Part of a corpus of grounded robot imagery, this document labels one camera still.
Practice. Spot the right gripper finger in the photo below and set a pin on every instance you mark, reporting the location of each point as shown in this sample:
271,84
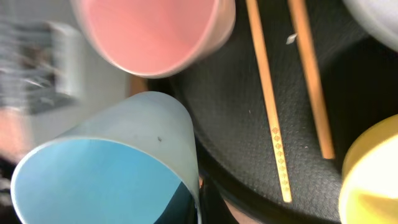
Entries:
180,209

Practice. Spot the blue cup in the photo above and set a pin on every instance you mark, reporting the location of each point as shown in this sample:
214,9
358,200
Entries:
121,166

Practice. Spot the yellow bowl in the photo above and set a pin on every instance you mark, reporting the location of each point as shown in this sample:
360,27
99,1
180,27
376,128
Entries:
369,189

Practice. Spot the grey dishwasher rack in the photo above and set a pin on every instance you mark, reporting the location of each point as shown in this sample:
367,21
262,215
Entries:
41,66

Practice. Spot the pink cup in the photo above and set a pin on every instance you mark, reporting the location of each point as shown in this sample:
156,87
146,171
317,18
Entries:
155,38

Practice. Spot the lower wooden chopstick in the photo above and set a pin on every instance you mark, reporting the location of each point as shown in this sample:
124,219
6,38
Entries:
269,99

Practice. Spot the wooden chopstick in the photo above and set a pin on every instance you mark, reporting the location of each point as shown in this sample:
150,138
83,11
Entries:
298,12
269,99

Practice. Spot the round black tray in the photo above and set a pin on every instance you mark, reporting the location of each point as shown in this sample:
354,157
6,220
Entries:
223,95

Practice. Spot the upper wooden chopstick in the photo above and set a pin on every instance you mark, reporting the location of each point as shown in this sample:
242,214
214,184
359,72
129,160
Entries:
298,12

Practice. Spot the grey round plate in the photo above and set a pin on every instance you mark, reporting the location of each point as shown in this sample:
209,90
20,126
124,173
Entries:
377,17

